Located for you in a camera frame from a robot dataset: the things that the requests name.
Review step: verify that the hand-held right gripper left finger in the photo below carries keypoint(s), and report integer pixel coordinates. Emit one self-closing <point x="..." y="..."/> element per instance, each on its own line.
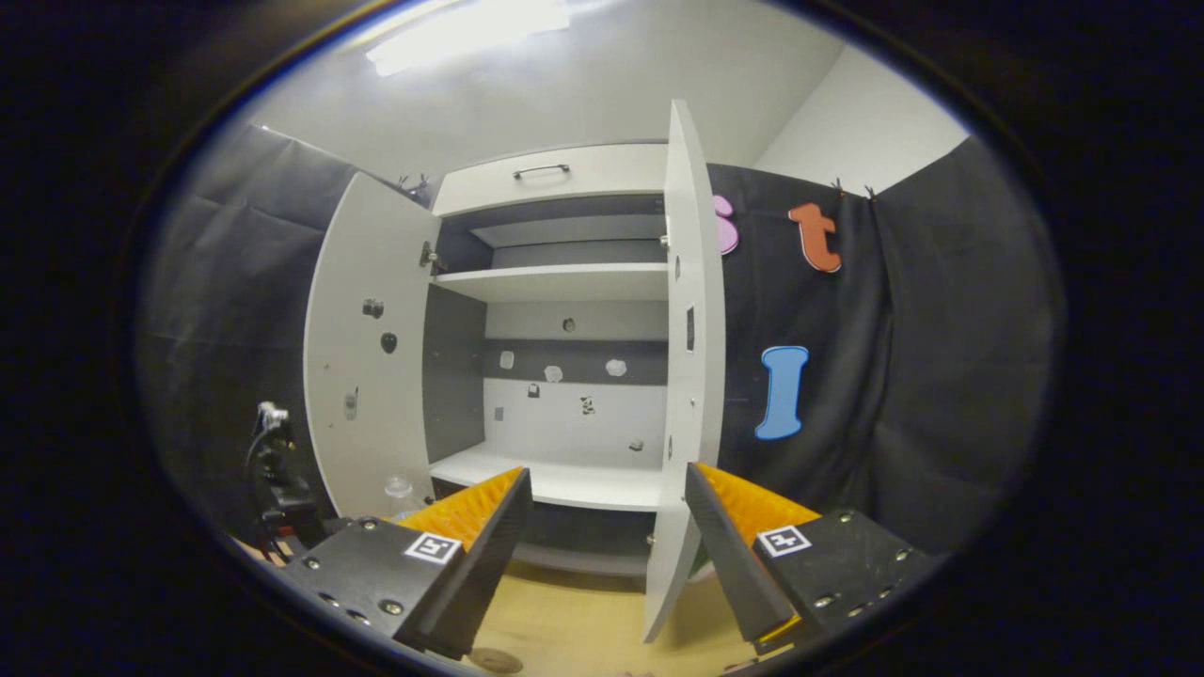
<point x="484" y="564"/>

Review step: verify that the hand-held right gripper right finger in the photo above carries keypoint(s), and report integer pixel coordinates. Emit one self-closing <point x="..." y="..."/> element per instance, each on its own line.
<point x="729" y="555"/>

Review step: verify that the round brown coaster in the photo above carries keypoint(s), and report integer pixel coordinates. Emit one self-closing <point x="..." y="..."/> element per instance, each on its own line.
<point x="496" y="660"/>

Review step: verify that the white cabinet door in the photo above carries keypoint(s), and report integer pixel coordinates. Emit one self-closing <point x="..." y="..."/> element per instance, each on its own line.
<point x="691" y="404"/>
<point x="362" y="376"/>

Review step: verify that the white and grey cabinet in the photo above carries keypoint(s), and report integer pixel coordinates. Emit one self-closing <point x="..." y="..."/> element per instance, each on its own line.
<point x="574" y="423"/>

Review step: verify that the white cabinet shelf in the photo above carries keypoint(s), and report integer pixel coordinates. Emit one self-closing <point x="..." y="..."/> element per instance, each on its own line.
<point x="564" y="282"/>

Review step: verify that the white cabinet drawer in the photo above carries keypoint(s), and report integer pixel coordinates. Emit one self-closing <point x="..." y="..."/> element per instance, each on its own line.
<point x="564" y="183"/>

